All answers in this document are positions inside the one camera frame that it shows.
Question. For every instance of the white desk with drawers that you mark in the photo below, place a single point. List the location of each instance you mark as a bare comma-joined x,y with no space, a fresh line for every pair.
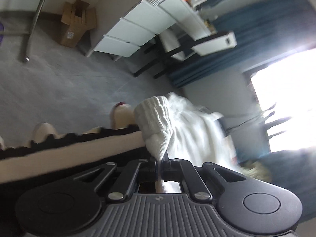
133,29

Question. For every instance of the striped blanket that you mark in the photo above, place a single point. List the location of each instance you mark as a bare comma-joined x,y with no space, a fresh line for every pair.
74,150

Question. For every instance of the window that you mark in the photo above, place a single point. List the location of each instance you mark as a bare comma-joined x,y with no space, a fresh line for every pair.
286,98

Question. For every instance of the cardboard box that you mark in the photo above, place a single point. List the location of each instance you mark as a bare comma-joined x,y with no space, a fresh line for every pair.
74,27

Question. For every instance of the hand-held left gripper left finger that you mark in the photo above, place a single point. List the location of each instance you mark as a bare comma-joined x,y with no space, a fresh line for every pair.
150,170

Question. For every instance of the white-backed black chair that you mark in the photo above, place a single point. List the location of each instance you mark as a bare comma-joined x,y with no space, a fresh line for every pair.
214,44

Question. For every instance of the garment steamer stand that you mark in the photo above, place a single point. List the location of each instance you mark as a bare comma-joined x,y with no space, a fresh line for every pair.
269,124

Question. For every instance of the pale yellow knitted blanket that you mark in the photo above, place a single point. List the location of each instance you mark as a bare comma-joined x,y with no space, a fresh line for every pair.
256,169

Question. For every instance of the white sweatshirt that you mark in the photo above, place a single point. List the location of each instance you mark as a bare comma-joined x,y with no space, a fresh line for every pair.
158,118

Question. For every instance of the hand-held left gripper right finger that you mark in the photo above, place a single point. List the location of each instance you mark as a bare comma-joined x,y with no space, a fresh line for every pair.
170,170

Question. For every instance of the cream slipper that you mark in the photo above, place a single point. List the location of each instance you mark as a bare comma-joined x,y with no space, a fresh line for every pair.
122,116
44,133

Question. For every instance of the chrome metal frame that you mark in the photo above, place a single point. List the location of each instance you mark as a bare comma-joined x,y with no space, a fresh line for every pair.
34,22

